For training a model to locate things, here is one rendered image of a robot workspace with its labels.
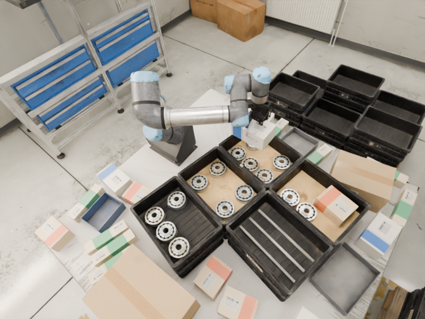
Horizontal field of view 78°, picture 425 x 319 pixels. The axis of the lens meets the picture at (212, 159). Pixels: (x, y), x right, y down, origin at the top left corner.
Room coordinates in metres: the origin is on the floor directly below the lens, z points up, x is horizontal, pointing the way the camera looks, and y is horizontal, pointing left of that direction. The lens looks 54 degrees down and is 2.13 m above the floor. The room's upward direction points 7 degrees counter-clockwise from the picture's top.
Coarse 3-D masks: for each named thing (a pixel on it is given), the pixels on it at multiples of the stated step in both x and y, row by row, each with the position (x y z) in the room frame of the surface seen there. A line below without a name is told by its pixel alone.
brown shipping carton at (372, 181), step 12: (336, 156) 0.88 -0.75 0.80; (348, 156) 0.83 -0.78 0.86; (360, 156) 0.82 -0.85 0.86; (336, 168) 0.76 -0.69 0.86; (348, 168) 0.75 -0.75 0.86; (360, 168) 0.74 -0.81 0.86; (372, 168) 0.73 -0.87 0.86; (384, 168) 0.72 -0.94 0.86; (396, 168) 0.71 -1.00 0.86; (348, 180) 0.68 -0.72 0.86; (360, 180) 0.67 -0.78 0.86; (372, 180) 0.66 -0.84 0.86; (384, 180) 0.65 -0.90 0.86; (360, 192) 0.61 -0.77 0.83; (372, 192) 0.59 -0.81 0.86; (384, 192) 0.58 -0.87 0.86; (372, 204) 0.56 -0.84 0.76; (384, 204) 0.54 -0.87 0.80
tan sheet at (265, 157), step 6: (240, 144) 1.04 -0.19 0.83; (228, 150) 1.01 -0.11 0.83; (246, 150) 0.99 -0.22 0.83; (258, 150) 0.98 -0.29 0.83; (264, 150) 0.97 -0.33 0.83; (270, 150) 0.97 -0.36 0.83; (252, 156) 0.94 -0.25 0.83; (258, 156) 0.93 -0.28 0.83; (264, 156) 0.92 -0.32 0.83; (270, 156) 0.92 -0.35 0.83; (264, 162) 0.88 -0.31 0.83; (270, 162) 0.88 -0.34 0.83; (270, 168) 0.83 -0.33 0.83; (276, 174) 0.79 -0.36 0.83
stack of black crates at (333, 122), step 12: (312, 108) 1.67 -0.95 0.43; (324, 108) 1.68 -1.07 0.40; (336, 108) 1.61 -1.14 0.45; (312, 120) 1.48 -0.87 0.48; (324, 120) 1.55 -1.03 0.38; (336, 120) 1.54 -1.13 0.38; (348, 120) 1.52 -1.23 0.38; (312, 132) 1.45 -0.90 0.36; (324, 132) 1.39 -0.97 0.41; (336, 132) 1.33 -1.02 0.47; (348, 132) 1.30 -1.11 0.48; (336, 144) 1.30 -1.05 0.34
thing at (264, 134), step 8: (232, 128) 0.94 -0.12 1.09; (240, 128) 0.90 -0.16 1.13; (256, 128) 0.88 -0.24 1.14; (264, 128) 0.88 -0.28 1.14; (272, 128) 0.87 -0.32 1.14; (240, 136) 0.90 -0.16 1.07; (248, 136) 0.87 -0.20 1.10; (256, 136) 0.84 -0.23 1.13; (264, 136) 0.83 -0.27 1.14; (272, 136) 0.87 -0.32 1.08; (256, 144) 0.83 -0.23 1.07; (264, 144) 0.82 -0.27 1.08
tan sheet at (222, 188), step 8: (216, 160) 0.94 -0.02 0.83; (208, 168) 0.89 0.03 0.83; (208, 176) 0.83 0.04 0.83; (224, 176) 0.82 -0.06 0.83; (232, 176) 0.81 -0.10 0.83; (216, 184) 0.77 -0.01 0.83; (224, 184) 0.77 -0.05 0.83; (232, 184) 0.76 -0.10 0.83; (240, 184) 0.75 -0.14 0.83; (200, 192) 0.73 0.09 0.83; (208, 192) 0.73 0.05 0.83; (216, 192) 0.72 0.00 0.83; (224, 192) 0.71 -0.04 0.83; (232, 192) 0.71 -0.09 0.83; (208, 200) 0.68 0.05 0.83; (216, 200) 0.67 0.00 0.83; (232, 200) 0.66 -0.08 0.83
